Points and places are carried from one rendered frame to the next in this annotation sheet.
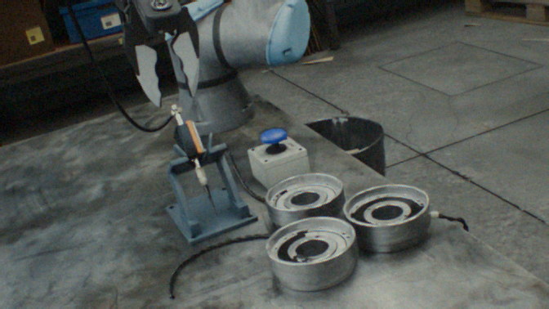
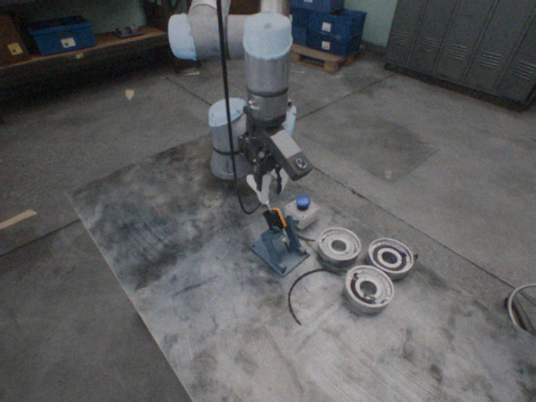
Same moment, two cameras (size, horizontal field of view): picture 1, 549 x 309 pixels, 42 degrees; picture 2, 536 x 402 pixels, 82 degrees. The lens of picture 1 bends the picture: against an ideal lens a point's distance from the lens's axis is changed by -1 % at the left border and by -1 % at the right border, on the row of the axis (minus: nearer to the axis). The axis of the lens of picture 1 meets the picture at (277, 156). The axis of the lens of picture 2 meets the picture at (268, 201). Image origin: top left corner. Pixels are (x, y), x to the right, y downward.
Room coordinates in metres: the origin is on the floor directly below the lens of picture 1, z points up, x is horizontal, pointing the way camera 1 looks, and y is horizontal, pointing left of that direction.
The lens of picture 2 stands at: (0.48, 0.34, 1.45)
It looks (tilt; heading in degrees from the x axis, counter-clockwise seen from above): 43 degrees down; 336
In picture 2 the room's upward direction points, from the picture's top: straight up
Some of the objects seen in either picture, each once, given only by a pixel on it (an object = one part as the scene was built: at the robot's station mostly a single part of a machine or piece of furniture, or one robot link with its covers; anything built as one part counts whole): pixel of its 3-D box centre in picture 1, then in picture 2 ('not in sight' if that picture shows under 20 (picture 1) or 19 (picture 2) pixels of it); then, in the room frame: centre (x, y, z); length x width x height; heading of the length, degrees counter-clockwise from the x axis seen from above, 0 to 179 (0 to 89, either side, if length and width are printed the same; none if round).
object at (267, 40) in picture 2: not in sight; (267, 54); (0.97, 0.12, 1.28); 0.09 x 0.08 x 0.11; 154
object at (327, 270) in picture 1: (313, 254); (367, 289); (0.73, -0.02, 0.82); 0.10 x 0.10 x 0.04
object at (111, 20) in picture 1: (105, 12); (61, 35); (4.37, 0.83, 0.56); 0.52 x 0.38 x 0.22; 104
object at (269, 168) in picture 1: (278, 160); (301, 210); (1.02, 0.00, 0.82); 0.08 x 0.07 x 0.05; 17
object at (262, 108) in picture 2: not in sight; (266, 101); (0.97, 0.13, 1.20); 0.08 x 0.08 x 0.05
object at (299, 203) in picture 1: (306, 203); (338, 247); (0.86, -0.03, 0.82); 0.10 x 0.10 x 0.04
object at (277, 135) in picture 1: (275, 146); (302, 205); (1.01, 0.00, 0.85); 0.04 x 0.04 x 0.05
